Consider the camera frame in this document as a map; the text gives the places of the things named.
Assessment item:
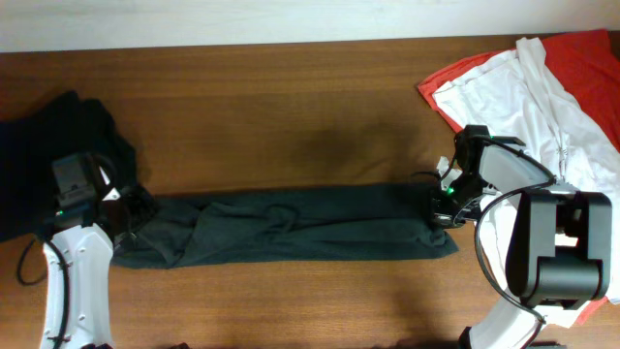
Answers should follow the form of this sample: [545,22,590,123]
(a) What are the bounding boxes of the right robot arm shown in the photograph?
[430,125,612,349]

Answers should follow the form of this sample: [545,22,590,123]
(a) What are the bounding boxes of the folded black garment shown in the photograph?
[1,91,138,241]

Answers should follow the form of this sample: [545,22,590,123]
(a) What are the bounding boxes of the red t-shirt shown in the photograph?
[417,28,620,326]

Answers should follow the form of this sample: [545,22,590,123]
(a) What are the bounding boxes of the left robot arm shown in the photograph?
[40,152,157,349]

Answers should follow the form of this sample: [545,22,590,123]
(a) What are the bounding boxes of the black Nike t-shirt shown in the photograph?
[112,183,458,270]

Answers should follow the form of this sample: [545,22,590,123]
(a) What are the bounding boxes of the white t-shirt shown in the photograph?
[432,37,620,330]

